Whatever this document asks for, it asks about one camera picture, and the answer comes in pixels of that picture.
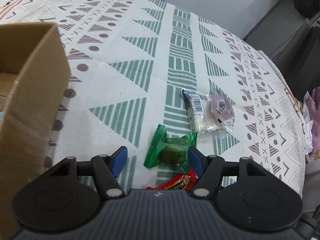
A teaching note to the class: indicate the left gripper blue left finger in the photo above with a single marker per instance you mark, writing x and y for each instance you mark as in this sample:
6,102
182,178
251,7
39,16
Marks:
118,161

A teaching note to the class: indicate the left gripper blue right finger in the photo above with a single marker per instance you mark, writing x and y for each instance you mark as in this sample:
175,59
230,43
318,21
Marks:
197,161

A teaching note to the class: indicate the red snack bar wrapper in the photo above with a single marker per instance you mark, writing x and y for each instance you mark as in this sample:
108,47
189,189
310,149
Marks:
179,182

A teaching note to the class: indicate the dark green snack packet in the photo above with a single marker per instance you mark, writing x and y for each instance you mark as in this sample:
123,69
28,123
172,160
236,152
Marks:
170,151

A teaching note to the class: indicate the white rice cracker packet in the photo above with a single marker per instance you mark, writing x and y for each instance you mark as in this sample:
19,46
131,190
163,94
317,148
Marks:
198,106

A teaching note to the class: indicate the purple clear snack packet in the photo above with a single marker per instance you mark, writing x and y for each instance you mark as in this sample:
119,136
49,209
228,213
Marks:
221,108

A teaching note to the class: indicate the patterned bed cover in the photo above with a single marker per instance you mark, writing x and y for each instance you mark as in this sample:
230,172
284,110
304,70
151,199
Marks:
130,61

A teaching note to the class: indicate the brown cardboard box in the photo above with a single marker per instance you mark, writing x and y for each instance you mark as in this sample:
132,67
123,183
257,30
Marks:
34,77

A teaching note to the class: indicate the pink cloth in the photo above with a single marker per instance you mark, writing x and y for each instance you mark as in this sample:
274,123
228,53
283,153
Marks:
311,116

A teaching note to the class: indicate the black chair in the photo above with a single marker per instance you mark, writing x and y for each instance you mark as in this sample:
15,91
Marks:
298,62

